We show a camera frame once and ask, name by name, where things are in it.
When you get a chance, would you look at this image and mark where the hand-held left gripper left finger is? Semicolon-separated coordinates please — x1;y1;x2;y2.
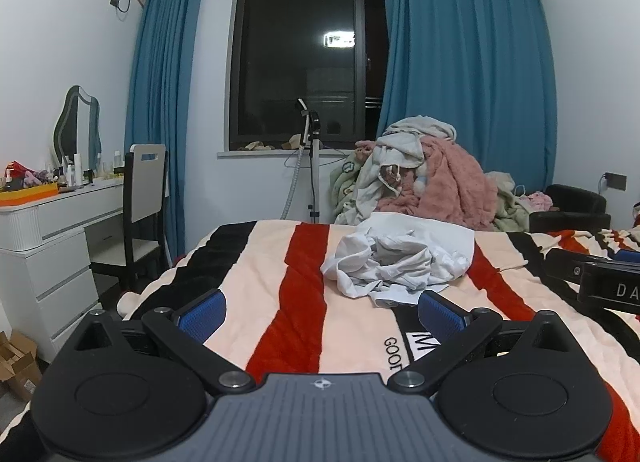
72;288;257;395

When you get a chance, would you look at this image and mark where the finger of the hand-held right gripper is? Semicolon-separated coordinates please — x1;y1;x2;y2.
546;246;640;289

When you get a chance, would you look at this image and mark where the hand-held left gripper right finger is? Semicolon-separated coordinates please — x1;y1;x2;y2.
387;289;576;397

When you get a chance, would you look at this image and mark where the white shirt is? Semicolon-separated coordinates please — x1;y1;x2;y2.
320;215;475;310

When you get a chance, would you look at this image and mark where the pile of clothes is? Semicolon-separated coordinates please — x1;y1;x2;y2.
345;115;458;225
377;136;501;231

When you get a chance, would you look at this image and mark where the black armchair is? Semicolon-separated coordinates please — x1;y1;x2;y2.
529;184;612;233

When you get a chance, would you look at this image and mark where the striped blanket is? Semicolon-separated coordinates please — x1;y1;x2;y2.
10;219;640;462

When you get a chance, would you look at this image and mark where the small pink cloth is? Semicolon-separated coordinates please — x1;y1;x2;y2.
520;191;554;211

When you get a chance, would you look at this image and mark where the pale green cloth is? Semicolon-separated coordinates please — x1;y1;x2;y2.
484;171;531;233

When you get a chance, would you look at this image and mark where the white and black chair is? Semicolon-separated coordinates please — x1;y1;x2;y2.
90;143;170;294

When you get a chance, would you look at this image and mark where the white dressing table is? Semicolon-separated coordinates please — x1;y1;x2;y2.
0;177;126;364

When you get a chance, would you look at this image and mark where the green printed blanket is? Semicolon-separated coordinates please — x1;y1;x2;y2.
330;149;381;224

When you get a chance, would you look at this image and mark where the garment steamer stand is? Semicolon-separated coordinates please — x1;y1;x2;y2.
280;98;324;226

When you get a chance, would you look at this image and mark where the cardboard box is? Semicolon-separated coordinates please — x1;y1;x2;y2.
0;329;44;403

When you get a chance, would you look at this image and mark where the narrow blue curtain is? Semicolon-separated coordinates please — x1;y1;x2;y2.
124;0;209;263

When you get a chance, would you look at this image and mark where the orange tray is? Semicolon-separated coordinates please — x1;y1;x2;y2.
0;183;60;207

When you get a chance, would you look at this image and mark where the wavy vanity mirror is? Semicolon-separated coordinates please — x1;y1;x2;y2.
52;86;102;169

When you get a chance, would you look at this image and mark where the wide blue curtain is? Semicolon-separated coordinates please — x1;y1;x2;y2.
376;0;559;195

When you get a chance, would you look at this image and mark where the dark window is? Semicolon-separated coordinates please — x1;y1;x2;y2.
229;0;392;151

